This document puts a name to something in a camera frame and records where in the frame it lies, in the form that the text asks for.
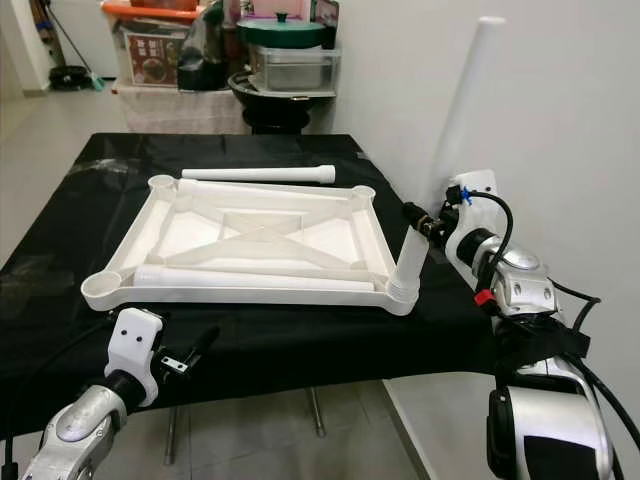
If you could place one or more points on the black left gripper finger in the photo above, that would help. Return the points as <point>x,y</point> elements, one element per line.
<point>203,346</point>

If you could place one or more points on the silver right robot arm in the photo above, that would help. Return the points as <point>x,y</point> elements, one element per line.
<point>520,285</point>

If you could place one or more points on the white plastic children table top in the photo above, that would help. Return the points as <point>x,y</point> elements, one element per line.
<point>200,235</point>

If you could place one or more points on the grey metal table leg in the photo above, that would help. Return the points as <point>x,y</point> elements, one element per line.
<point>173,435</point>
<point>317,415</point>

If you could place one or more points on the black plastic table cover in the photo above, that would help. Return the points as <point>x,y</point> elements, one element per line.
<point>310,340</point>

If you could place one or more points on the black round wok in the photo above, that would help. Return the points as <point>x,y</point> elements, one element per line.
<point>280,110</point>

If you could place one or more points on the clear plastic container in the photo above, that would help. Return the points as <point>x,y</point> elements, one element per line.
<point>295,68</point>

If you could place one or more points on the dark printed flat box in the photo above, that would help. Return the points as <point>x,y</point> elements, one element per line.
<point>325,20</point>

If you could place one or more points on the green pot with lid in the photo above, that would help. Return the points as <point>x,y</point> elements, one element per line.
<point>280,32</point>

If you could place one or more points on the translucent storage box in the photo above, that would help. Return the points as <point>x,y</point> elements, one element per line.
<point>175,110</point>

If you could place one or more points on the black round robot vacuum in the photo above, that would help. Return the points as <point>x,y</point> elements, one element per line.
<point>70,78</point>

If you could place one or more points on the black plastic bag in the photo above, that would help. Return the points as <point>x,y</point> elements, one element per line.
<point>205,60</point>

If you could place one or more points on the mop with green head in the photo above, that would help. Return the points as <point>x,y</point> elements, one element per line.
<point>98,85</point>

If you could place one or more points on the brown printed carton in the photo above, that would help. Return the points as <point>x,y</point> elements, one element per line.
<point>152,62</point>

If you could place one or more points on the orange plastic tray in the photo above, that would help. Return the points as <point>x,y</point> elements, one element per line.
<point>140,9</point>

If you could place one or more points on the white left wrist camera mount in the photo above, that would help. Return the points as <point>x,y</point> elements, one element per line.
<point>135,340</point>

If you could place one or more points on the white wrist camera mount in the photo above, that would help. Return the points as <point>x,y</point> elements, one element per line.
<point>135,340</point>
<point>478,190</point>

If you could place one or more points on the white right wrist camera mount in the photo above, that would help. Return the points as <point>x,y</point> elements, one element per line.
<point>478,190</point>

